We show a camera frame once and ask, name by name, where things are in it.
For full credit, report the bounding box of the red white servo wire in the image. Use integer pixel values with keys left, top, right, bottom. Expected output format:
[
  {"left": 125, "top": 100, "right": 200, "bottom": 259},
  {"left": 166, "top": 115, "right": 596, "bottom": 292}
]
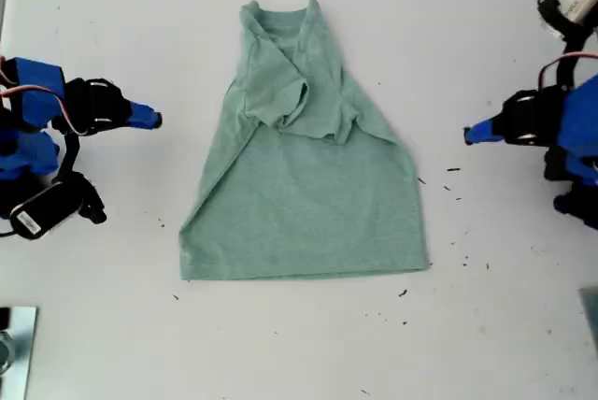
[
  {"left": 0, "top": 57, "right": 78, "bottom": 136},
  {"left": 537, "top": 51, "right": 598, "bottom": 93}
]

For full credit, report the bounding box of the green t-shirt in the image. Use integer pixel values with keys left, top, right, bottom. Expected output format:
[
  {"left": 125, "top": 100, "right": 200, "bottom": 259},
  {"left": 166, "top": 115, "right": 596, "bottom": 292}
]
[{"left": 178, "top": 0, "right": 430, "bottom": 282}]

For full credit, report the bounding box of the shiny steel plate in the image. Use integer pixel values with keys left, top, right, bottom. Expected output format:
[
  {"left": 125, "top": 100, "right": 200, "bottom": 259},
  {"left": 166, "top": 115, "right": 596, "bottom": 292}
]
[{"left": 0, "top": 305, "right": 39, "bottom": 400}]

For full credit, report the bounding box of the black camera stalk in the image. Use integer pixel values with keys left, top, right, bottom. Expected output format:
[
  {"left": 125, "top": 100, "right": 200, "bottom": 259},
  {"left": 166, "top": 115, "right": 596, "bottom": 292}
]
[
  {"left": 535, "top": 0, "right": 591, "bottom": 89},
  {"left": 51, "top": 131, "right": 107, "bottom": 224}
]

